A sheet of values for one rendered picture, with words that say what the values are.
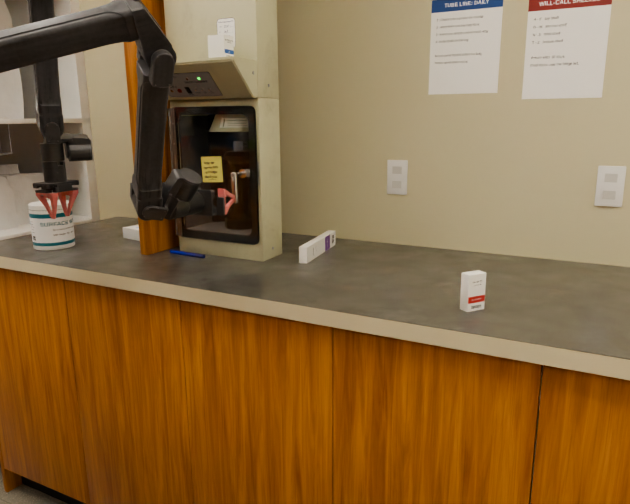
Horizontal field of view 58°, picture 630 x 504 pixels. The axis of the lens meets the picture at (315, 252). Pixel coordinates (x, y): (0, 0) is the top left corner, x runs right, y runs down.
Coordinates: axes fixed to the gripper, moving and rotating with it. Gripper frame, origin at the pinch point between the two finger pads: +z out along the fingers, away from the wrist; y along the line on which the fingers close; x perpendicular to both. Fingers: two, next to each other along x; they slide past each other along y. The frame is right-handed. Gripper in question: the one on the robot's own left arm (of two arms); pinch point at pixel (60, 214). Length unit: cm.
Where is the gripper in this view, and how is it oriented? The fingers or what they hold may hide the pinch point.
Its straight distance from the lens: 171.9
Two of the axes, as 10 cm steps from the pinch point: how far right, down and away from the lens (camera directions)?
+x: -8.8, -0.9, 4.6
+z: 0.2, 9.7, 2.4
